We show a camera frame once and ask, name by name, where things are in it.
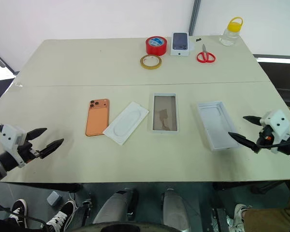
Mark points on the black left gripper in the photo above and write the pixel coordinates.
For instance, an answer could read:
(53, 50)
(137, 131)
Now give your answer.
(26, 151)

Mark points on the white phone box base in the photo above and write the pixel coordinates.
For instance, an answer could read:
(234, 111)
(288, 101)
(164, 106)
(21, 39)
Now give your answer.
(164, 113)

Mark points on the small grey cube block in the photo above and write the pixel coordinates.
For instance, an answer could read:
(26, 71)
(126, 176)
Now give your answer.
(53, 198)

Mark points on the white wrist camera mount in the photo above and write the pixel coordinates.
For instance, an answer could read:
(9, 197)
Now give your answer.
(10, 136)
(278, 122)

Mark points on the black and white sneaker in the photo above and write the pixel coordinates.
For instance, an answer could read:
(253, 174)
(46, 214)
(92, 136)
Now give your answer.
(18, 210)
(62, 215)

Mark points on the orange phone box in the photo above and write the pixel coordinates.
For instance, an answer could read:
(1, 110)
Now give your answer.
(218, 125)

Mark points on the white box with dark phone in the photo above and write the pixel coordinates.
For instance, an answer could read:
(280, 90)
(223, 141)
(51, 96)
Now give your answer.
(180, 43)

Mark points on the grey robot right leg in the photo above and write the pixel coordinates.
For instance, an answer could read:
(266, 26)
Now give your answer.
(175, 210)

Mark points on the small black clip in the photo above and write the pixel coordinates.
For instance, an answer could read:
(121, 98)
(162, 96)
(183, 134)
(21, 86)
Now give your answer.
(198, 39)

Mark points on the clear plastic scrap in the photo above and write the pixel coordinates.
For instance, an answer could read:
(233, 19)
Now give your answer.
(18, 84)

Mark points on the yellow clear tape roll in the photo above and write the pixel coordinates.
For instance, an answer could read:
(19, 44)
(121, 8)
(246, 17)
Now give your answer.
(145, 64)

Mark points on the grey window frame bar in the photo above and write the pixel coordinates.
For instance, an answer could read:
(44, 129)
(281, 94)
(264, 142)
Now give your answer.
(1, 63)

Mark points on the grey robot left leg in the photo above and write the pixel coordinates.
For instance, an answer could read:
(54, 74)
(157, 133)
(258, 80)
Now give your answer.
(113, 206)

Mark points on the dark furniture beside table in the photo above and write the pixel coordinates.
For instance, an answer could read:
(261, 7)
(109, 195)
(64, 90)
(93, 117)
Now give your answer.
(282, 77)

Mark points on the orange smartphone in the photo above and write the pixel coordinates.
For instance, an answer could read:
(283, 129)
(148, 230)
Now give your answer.
(97, 119)

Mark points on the white moulded insert tray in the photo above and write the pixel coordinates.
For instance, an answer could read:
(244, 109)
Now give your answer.
(125, 123)

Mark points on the clear jar with yellow lid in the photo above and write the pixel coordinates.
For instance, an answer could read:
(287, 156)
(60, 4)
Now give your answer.
(230, 33)

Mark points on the red tape roll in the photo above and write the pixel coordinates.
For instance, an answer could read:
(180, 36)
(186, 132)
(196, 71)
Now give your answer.
(156, 47)

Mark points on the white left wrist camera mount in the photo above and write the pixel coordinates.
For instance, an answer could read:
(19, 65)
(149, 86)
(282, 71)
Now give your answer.
(10, 136)

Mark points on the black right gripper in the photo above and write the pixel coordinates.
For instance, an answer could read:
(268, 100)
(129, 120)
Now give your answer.
(265, 136)

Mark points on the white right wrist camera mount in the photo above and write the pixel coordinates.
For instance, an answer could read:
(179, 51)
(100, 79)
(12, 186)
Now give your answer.
(278, 122)

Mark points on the grey robot leg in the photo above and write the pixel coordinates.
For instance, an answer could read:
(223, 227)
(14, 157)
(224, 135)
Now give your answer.
(175, 210)
(113, 206)

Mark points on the dark round robot waist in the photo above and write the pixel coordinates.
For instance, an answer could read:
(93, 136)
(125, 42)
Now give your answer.
(125, 228)

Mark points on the khaki trouser leg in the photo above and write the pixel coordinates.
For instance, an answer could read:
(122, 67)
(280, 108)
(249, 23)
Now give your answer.
(278, 215)

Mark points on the grey wall post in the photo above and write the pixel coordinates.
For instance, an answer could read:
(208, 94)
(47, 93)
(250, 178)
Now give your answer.
(194, 17)

